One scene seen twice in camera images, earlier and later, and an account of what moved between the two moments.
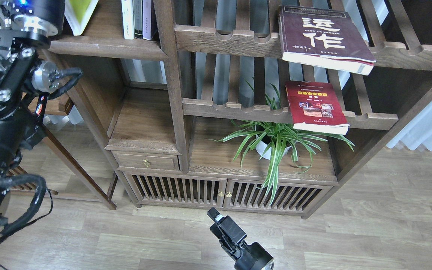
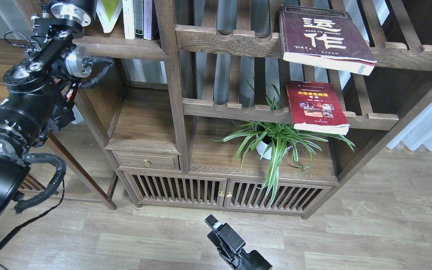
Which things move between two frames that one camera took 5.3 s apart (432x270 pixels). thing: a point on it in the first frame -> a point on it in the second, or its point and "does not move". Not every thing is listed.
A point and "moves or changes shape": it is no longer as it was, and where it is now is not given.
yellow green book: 78,13 moves or changes shape
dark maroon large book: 327,38 does not move
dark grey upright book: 138,18 does not move
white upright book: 128,19 does not move
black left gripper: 28,23 -> 82,12
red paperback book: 317,107 does not move
